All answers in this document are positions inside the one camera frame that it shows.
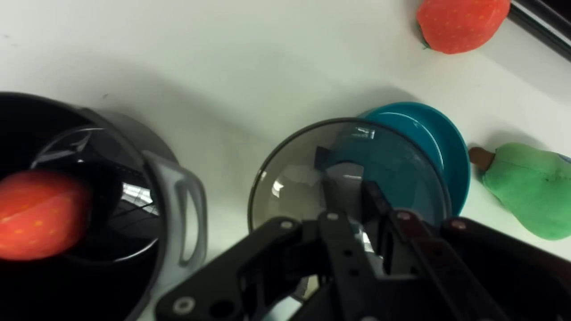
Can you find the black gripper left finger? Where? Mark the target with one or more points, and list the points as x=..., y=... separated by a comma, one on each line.
x=268, y=268

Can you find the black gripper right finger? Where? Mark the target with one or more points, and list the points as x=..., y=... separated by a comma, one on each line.
x=475, y=273

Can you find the black toy pot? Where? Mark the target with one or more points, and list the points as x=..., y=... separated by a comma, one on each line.
x=118, y=154

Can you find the green plush pear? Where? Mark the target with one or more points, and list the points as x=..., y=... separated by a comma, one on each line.
x=532, y=189

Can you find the teal toy frying pan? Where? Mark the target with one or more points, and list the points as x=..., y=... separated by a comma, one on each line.
x=448, y=143

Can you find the red dotted toy strawberry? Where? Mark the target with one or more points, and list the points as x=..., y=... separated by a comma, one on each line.
x=38, y=216

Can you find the red-orange plush fruit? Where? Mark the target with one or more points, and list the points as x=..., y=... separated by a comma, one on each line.
x=464, y=23

